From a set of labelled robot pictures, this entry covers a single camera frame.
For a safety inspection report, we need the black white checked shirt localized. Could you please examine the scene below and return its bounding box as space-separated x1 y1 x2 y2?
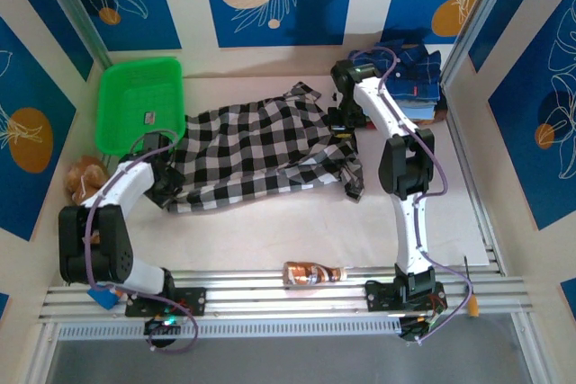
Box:
166 81 365 214

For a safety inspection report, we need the blue plaid folded shirt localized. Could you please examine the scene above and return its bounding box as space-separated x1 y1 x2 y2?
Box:
348 40 443 104

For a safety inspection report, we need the light blue folded shirt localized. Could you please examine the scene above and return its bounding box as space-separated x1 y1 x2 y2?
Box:
395 99 437 120

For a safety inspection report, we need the brown plush teddy bear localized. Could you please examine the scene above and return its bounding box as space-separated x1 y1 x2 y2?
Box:
66 155 111 205

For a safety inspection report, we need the green plastic basket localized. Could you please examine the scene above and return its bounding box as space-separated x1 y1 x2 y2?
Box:
94 57 186 158

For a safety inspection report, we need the blue orange toy block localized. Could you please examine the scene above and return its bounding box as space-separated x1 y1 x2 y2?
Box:
87 287 122 311

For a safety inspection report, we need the black controller board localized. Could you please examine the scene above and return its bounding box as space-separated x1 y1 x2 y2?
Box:
143 315 182 336
398 315 437 343

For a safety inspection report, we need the brown drink bottle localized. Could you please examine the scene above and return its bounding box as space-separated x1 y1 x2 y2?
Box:
282 260 348 289

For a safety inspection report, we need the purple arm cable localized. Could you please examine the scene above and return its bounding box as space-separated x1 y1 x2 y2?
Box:
350 45 474 344
83 129 199 355

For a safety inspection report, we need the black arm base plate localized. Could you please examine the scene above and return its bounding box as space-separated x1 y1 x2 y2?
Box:
124 287 208 318
364 280 449 313

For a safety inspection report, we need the aluminium corner post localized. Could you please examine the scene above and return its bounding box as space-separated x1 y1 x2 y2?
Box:
31 0 113 70
440 0 526 88

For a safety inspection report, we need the aluminium rail frame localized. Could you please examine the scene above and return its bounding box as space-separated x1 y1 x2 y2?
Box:
38 266 539 325

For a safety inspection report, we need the white slotted cable duct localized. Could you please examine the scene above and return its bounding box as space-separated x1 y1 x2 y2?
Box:
57 317 401 341

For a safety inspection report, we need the orange handled screwdriver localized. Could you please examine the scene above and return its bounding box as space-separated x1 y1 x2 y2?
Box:
462 255 481 318

